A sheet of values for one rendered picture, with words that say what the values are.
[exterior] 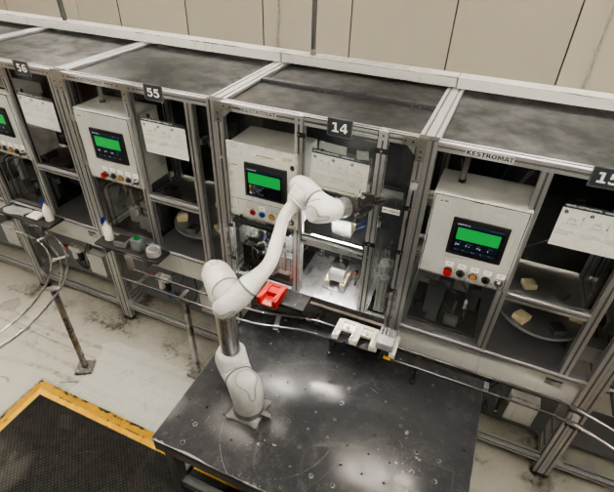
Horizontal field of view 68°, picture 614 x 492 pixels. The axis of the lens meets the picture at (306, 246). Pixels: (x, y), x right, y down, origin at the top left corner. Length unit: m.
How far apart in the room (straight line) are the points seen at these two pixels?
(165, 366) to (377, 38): 4.20
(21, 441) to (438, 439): 2.60
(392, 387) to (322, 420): 0.45
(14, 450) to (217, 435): 1.56
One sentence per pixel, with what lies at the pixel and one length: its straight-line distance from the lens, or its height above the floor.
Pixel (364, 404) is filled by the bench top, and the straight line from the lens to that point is 2.60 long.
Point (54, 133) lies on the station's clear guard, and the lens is 3.44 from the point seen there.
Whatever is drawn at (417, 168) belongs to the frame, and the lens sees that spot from 2.14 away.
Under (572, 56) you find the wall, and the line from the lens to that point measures 5.63.
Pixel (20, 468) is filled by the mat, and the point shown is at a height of 0.01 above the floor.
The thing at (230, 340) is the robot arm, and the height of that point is 1.09.
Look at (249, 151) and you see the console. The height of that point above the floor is 1.79.
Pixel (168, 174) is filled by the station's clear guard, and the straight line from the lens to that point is 2.88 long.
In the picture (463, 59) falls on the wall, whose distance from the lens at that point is 5.65.
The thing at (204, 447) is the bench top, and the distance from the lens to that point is 2.48.
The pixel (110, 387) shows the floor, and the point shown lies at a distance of 3.71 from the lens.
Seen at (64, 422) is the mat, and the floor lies 0.01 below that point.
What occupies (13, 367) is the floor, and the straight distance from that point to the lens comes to 4.14.
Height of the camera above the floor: 2.81
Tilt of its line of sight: 37 degrees down
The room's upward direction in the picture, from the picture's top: 2 degrees clockwise
